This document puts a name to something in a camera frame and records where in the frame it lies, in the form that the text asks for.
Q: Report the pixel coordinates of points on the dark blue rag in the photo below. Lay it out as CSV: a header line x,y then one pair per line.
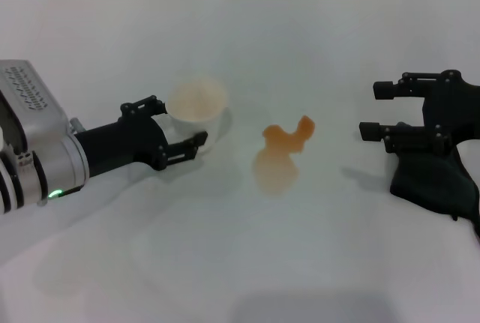
x,y
423,188

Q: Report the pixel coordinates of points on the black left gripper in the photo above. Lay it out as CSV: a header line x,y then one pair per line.
x,y
120,143

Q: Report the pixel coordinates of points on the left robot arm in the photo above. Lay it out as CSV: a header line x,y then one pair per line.
x,y
45,173

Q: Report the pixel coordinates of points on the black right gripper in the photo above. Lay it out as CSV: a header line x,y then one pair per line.
x,y
457,113

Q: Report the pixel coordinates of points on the brown water stain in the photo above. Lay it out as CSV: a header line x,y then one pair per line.
x,y
279,158

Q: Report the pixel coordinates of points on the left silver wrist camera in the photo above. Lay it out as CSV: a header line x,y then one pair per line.
x,y
30,94

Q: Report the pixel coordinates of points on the white paper cup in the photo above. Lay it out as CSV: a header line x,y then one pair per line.
x,y
197,105

